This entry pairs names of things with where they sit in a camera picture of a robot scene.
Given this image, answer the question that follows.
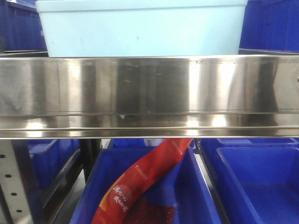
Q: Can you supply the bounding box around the blue bin lower left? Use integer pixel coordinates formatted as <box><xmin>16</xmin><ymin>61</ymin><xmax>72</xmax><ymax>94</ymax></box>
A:
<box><xmin>27</xmin><ymin>139</ymin><xmax>79</xmax><ymax>189</ymax></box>

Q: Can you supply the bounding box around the stainless steel shelf beam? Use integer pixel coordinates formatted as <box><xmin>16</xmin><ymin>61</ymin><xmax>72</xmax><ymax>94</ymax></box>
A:
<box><xmin>0</xmin><ymin>55</ymin><xmax>299</xmax><ymax>139</ymax></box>

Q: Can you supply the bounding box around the blue bin rear right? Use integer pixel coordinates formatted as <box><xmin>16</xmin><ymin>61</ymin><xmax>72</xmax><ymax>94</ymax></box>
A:
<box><xmin>200</xmin><ymin>138</ymin><xmax>299</xmax><ymax>160</ymax></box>

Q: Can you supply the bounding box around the blue bin lower centre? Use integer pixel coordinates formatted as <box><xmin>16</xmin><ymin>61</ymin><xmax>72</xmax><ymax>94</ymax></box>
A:
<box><xmin>70</xmin><ymin>147</ymin><xmax>221</xmax><ymax>224</ymax></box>

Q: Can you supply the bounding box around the blue bin upper left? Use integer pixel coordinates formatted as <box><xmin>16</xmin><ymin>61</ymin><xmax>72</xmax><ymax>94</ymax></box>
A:
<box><xmin>0</xmin><ymin>0</ymin><xmax>47</xmax><ymax>51</ymax></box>

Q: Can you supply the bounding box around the red snack bag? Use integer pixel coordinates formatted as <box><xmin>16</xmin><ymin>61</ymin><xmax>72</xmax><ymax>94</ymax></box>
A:
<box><xmin>91</xmin><ymin>138</ymin><xmax>192</xmax><ymax>224</ymax></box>

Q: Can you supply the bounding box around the light blue plastic bin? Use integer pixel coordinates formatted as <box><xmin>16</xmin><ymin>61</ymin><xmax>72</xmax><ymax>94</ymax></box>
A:
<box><xmin>36</xmin><ymin>0</ymin><xmax>247</xmax><ymax>57</ymax></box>

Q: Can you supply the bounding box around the perforated steel shelf upright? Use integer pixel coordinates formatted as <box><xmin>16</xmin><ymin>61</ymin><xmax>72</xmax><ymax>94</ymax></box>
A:
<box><xmin>0</xmin><ymin>140</ymin><xmax>33</xmax><ymax>224</ymax></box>

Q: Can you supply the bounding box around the blue bin upper right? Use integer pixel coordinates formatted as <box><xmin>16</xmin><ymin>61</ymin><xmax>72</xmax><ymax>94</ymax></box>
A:
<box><xmin>239</xmin><ymin>0</ymin><xmax>299</xmax><ymax>53</ymax></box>

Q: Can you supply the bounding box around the blue bin lower right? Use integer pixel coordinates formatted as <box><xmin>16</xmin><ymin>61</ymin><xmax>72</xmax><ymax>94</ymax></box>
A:
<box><xmin>217</xmin><ymin>147</ymin><xmax>299</xmax><ymax>224</ymax></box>

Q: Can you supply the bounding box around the blue bin rear centre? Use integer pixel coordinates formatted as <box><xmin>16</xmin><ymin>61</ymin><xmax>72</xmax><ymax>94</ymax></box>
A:
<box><xmin>107</xmin><ymin>138</ymin><xmax>197</xmax><ymax>150</ymax></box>

